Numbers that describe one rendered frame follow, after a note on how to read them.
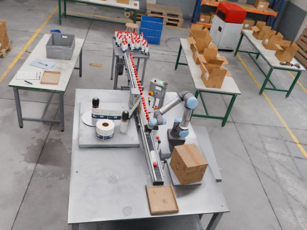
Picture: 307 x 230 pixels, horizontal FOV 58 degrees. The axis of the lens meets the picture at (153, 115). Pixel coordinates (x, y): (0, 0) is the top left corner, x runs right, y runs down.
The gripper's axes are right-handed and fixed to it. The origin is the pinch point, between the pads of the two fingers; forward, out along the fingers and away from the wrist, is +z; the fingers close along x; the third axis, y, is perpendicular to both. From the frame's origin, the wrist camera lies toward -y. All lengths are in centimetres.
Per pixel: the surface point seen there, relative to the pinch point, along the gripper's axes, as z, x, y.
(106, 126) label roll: -1.2, -6.3, 48.4
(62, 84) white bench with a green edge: 71, -97, 104
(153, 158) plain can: -20.6, 36.7, 1.4
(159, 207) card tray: -39, 88, 5
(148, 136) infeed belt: 3.5, 4.8, -0.4
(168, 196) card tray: -33, 77, -7
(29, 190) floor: 79, 50, 137
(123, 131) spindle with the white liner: 0.8, -1.0, 29.0
